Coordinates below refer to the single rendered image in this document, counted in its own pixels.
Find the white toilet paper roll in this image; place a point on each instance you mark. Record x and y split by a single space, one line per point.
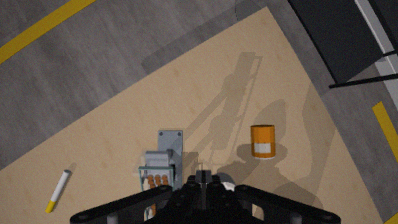
227 181

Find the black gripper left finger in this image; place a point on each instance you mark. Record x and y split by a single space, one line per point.
130 210

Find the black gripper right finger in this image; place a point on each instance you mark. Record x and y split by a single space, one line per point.
277 209

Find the orange pill bottle with white label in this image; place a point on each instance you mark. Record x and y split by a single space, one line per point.
263 141

